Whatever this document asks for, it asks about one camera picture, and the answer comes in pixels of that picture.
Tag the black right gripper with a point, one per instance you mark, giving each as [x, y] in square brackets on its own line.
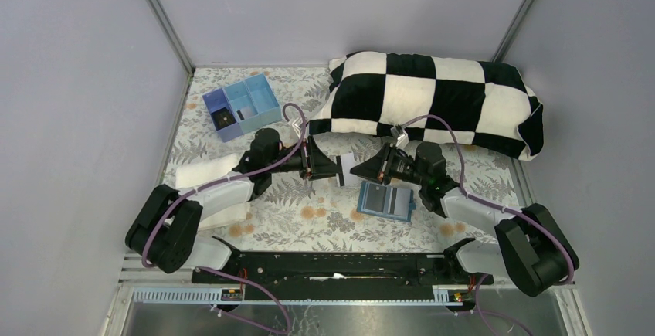
[385, 164]

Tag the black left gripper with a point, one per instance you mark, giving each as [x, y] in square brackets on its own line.
[309, 161]

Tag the blue card holder wallet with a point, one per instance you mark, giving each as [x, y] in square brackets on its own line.
[374, 201]

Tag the black and white checkered pillow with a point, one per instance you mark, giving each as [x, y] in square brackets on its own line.
[478, 103]

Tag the black VIP credit card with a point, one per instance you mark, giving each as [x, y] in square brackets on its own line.
[222, 118]

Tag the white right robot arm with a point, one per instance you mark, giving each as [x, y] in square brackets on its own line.
[530, 248]

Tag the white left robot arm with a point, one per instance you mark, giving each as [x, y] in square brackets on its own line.
[165, 232]

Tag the blue compartment organizer box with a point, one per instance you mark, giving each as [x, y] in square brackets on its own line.
[252, 103]

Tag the white folded towel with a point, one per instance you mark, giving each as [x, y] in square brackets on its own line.
[193, 175]

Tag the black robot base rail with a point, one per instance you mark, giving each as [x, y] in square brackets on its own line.
[275, 270]

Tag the perforated metal cable tray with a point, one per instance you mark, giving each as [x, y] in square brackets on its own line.
[316, 293]

